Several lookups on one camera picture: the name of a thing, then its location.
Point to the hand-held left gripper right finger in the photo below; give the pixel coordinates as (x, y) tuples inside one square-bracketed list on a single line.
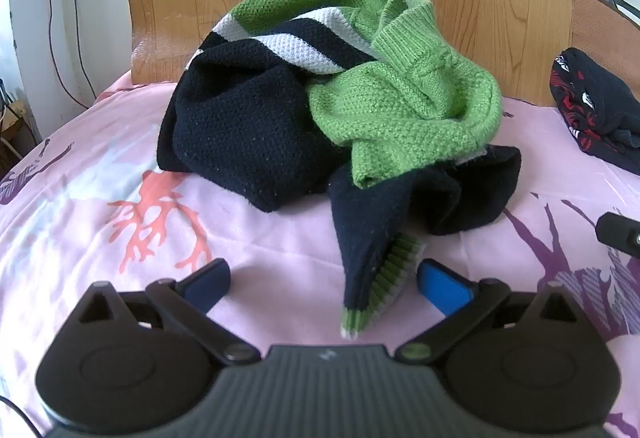
[(442, 290)]

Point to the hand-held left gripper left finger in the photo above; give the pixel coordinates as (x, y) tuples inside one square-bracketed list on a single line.
[(207, 289)]

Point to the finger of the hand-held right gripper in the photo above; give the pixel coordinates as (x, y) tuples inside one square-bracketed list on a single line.
[(620, 230)]

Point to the green navy white knit sweater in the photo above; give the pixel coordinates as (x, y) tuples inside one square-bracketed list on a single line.
[(240, 118)]

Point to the pink printed bedsheet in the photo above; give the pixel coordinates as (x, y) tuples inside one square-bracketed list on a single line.
[(280, 243)]

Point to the black red patterned folded garment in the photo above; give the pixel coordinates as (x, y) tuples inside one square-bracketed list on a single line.
[(600, 103)]

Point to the brown textured panel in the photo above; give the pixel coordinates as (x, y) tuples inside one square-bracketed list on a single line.
[(595, 23)]

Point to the wooden nightstand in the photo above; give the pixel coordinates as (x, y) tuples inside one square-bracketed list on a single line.
[(12, 128)]

